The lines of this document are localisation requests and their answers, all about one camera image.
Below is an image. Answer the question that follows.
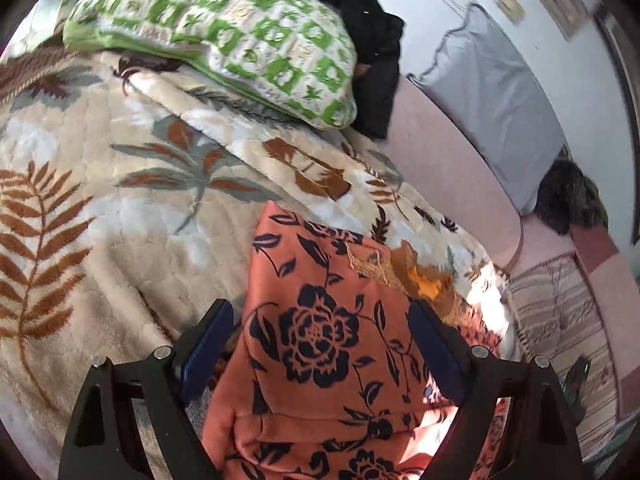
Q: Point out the grey pillow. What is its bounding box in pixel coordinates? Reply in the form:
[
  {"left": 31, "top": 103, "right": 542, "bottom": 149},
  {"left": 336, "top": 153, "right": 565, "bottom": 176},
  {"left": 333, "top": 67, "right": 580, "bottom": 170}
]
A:
[{"left": 407, "top": 4, "right": 568, "bottom": 216}]

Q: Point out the leaf print blanket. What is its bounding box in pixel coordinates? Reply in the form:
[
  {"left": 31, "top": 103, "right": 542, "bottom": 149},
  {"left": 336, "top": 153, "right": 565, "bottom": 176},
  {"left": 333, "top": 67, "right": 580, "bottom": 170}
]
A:
[{"left": 0, "top": 47, "right": 516, "bottom": 480}]

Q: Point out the green white checkered pillow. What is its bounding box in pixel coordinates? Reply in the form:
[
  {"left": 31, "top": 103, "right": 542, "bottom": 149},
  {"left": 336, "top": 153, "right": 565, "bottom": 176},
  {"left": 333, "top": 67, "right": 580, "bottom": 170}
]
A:
[{"left": 62, "top": 0, "right": 358, "bottom": 131}]

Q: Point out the pink bed sheet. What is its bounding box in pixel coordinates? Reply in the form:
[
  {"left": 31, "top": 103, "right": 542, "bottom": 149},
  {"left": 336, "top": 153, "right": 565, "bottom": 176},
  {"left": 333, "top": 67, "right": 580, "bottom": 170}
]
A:
[{"left": 345, "top": 77, "right": 526, "bottom": 271}]

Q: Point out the black clothing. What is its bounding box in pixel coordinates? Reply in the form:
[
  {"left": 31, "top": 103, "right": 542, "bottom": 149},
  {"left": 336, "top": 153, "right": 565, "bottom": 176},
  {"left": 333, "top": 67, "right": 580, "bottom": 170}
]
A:
[{"left": 249, "top": 0, "right": 405, "bottom": 140}]

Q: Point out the dark furry cushion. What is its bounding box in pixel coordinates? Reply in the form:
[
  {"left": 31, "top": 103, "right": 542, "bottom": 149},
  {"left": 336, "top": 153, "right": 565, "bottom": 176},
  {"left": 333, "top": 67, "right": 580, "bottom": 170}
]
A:
[{"left": 536, "top": 159, "right": 608, "bottom": 236}]

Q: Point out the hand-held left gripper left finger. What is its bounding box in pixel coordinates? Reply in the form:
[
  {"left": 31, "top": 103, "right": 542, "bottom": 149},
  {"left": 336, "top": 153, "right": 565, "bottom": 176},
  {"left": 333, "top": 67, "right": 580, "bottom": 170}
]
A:
[{"left": 57, "top": 298, "right": 236, "bottom": 480}]

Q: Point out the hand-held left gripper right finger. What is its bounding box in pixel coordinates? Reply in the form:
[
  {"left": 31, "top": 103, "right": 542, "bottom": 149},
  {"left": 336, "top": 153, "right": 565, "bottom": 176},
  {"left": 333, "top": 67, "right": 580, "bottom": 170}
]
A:
[{"left": 407, "top": 299, "right": 586, "bottom": 480}]

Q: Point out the orange floral garment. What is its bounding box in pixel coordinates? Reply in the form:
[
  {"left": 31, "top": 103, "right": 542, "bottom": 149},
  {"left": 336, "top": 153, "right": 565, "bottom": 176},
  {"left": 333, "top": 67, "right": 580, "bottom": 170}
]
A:
[{"left": 202, "top": 200, "right": 516, "bottom": 480}]

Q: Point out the striped rug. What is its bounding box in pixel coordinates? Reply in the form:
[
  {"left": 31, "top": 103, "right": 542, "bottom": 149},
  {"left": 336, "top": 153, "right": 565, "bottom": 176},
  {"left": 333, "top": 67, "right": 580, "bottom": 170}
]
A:
[{"left": 505, "top": 255, "right": 621, "bottom": 431}]

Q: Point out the brown embroidered cloth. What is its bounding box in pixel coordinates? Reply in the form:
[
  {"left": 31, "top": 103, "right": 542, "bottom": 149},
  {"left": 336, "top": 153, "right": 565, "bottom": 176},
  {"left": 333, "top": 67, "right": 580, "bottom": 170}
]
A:
[{"left": 345, "top": 240, "right": 471, "bottom": 323}]

